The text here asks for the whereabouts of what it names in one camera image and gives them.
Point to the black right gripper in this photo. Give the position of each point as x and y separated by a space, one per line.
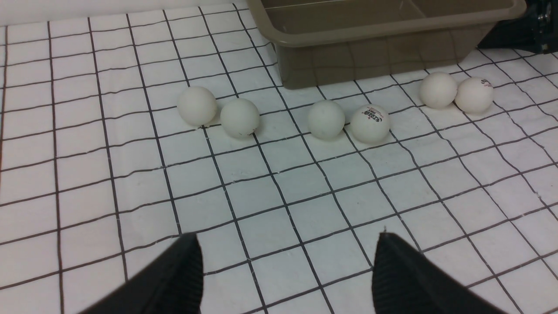
535 31

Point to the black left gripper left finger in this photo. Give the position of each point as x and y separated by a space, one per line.
172 284

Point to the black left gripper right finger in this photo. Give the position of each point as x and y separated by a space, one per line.
405 282

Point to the white printed ping-pong ball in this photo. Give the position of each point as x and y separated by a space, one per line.
370 124
475 95

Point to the white grid-patterned tablecloth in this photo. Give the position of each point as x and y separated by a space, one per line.
100 174

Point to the tan plastic bin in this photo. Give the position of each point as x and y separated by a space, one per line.
320 42

